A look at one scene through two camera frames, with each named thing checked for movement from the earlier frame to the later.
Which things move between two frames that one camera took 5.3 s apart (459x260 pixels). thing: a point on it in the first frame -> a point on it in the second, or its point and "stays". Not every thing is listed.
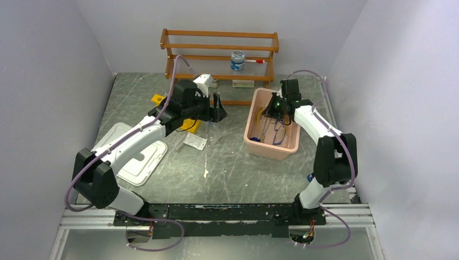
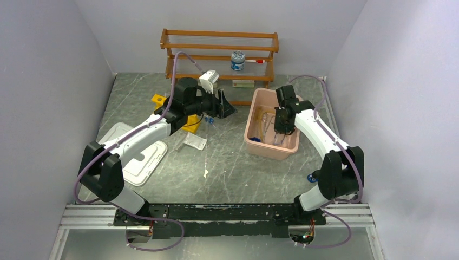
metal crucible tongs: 264,130 stays
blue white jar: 237,60 stays
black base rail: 220,221 stays
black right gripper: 269,111 -> 278,127
